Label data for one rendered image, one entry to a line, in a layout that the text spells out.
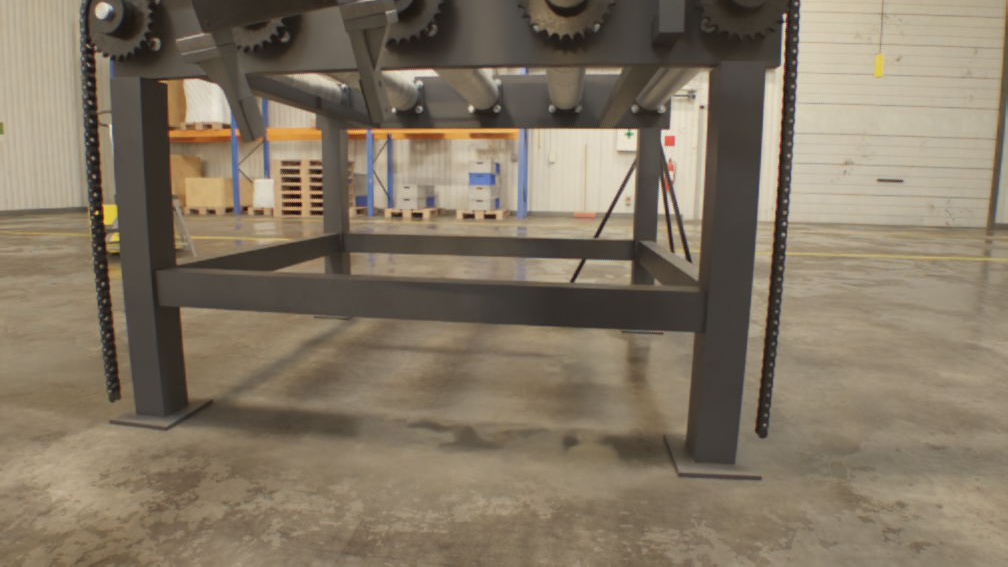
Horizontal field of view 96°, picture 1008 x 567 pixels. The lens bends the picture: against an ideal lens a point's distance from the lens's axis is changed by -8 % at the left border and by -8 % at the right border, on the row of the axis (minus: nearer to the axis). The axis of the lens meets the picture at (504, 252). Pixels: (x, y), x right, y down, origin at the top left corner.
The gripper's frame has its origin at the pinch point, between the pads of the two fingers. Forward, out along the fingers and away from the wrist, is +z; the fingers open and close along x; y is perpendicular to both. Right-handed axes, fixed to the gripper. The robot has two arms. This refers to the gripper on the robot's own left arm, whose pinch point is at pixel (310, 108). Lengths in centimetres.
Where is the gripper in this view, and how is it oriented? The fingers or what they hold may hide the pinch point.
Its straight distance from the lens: 51.4
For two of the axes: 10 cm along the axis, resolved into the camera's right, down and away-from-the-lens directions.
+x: -9.8, 0.8, 1.6
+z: 1.5, 8.6, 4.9
